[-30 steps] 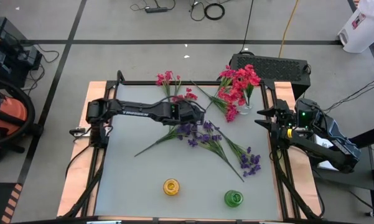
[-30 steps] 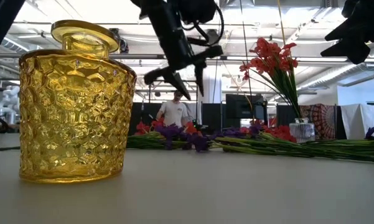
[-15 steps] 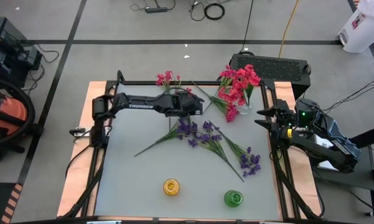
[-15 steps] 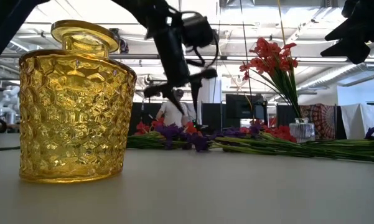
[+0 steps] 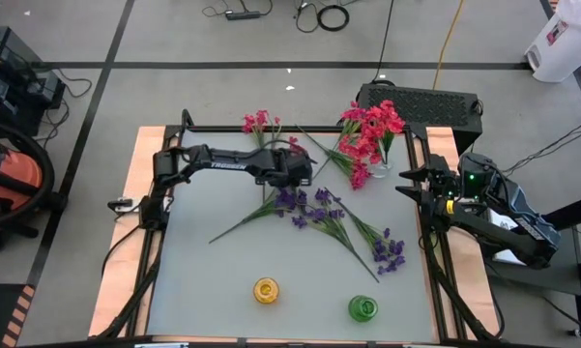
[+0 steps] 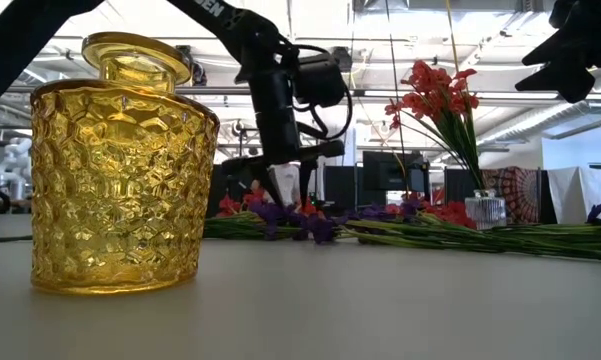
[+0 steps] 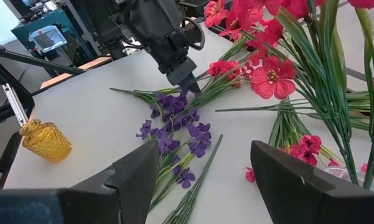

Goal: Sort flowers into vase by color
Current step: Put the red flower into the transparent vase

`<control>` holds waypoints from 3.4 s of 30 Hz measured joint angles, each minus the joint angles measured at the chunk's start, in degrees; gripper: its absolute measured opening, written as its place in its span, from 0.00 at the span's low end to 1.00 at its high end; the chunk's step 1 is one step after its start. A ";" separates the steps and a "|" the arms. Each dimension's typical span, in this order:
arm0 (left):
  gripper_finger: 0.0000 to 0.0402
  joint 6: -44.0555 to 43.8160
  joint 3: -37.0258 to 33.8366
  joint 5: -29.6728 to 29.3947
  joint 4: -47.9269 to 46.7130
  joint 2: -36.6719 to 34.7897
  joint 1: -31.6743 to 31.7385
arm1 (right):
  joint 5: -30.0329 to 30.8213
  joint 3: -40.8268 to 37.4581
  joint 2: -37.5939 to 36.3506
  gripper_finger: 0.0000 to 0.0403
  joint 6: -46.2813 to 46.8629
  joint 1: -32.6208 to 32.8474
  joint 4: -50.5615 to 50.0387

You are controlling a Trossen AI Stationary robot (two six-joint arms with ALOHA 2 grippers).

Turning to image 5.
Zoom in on black power strip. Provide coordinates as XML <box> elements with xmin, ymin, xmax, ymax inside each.
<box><xmin>224</xmin><ymin>9</ymin><xmax>262</xmax><ymax>21</ymax></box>

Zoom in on clear ribbed glass vase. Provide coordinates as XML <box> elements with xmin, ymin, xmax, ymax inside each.
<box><xmin>369</xmin><ymin>157</ymin><xmax>395</xmax><ymax>180</ymax></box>

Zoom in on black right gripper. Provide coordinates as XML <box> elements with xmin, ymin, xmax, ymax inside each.
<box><xmin>394</xmin><ymin>154</ymin><xmax>461</xmax><ymax>214</ymax></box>

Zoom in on green textured glass vase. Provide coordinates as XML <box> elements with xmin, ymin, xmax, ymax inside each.
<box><xmin>347</xmin><ymin>294</ymin><xmax>380</xmax><ymax>324</ymax></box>

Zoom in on orange vacuum cleaner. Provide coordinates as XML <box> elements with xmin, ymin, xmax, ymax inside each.
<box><xmin>0</xmin><ymin>119</ymin><xmax>58</xmax><ymax>231</ymax></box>
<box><xmin>0</xmin><ymin>134</ymin><xmax>44</xmax><ymax>214</ymax></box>

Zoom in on coiled black cable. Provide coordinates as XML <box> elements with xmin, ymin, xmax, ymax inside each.
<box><xmin>316</xmin><ymin>3</ymin><xmax>352</xmax><ymax>33</ymax></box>

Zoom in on yellow cable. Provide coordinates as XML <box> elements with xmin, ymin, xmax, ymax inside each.
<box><xmin>432</xmin><ymin>0</ymin><xmax>466</xmax><ymax>91</ymax></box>

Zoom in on black side table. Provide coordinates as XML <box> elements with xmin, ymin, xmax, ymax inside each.
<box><xmin>480</xmin><ymin>191</ymin><xmax>581</xmax><ymax>339</ymax></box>

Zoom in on red artificial flower bunch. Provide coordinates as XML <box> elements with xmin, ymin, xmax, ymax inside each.
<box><xmin>241</xmin><ymin>108</ymin><xmax>284</xmax><ymax>203</ymax></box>
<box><xmin>312</xmin><ymin>100</ymin><xmax>371</xmax><ymax>181</ymax></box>
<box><xmin>295</xmin><ymin>124</ymin><xmax>374</xmax><ymax>191</ymax></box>
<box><xmin>355</xmin><ymin>99</ymin><xmax>407</xmax><ymax>168</ymax></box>

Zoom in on white draped cover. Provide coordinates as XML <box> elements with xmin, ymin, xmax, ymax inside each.
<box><xmin>524</xmin><ymin>0</ymin><xmax>581</xmax><ymax>83</ymax></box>

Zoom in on yellow textured glass vase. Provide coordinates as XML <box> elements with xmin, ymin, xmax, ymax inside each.
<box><xmin>252</xmin><ymin>276</ymin><xmax>280</xmax><ymax>305</ymax></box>

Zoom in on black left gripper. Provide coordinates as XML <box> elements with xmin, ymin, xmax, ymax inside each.
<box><xmin>256</xmin><ymin>148</ymin><xmax>317</xmax><ymax>188</ymax></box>

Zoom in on black equipment boxes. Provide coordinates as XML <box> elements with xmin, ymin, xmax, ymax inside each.
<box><xmin>0</xmin><ymin>23</ymin><xmax>68</xmax><ymax>139</ymax></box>

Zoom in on grey clamp bracket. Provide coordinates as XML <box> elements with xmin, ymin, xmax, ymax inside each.
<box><xmin>108</xmin><ymin>196</ymin><xmax>141</xmax><ymax>215</ymax></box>

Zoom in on black perforated computer case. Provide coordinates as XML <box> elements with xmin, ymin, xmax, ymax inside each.
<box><xmin>356</xmin><ymin>81</ymin><xmax>484</xmax><ymax>155</ymax></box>

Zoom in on purple artificial flower bunch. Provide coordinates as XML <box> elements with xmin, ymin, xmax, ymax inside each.
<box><xmin>326</xmin><ymin>188</ymin><xmax>408</xmax><ymax>276</ymax></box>
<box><xmin>291</xmin><ymin>187</ymin><xmax>381</xmax><ymax>284</ymax></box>

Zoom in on black hanging cable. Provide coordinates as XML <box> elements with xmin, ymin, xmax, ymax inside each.
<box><xmin>370</xmin><ymin>0</ymin><xmax>396</xmax><ymax>82</ymax></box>

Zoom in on green stems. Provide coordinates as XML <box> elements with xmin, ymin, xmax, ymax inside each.
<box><xmin>208</xmin><ymin>187</ymin><xmax>311</xmax><ymax>245</ymax></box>

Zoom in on white paper sheet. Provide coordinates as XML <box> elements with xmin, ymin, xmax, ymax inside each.
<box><xmin>490</xmin><ymin>210</ymin><xmax>526</xmax><ymax>266</ymax></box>

